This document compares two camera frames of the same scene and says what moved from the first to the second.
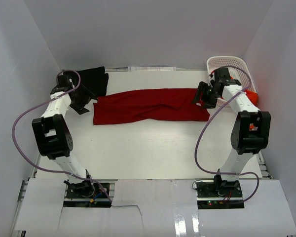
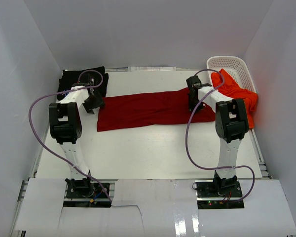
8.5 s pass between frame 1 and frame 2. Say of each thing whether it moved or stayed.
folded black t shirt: stayed
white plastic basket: stayed
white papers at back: stayed
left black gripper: moved
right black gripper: moved
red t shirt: moved
